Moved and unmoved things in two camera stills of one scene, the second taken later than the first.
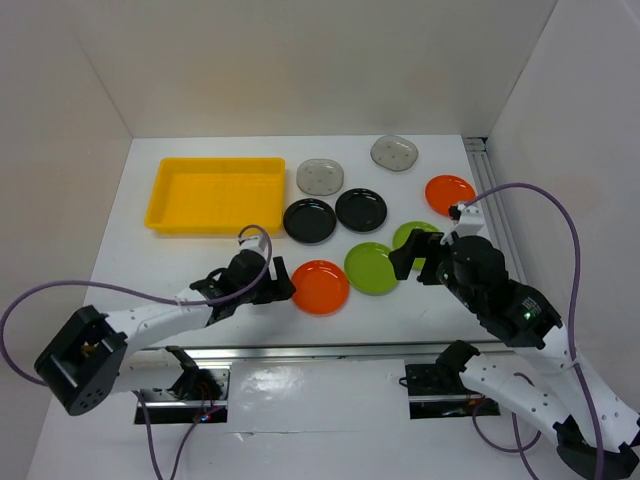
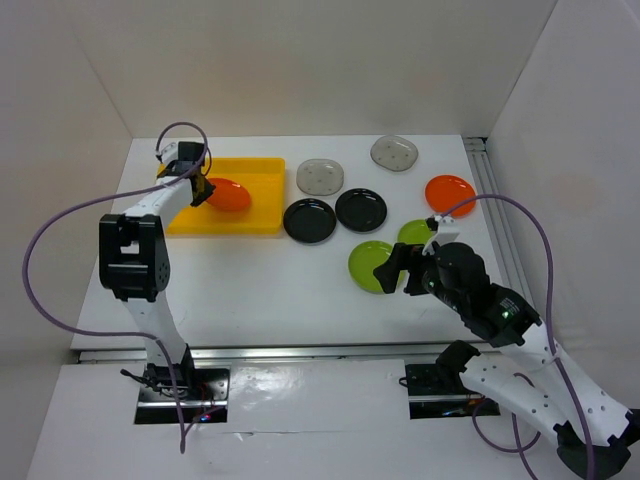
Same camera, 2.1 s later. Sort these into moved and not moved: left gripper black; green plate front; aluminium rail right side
Moved: left gripper black
Not moved: green plate front; aluminium rail right side
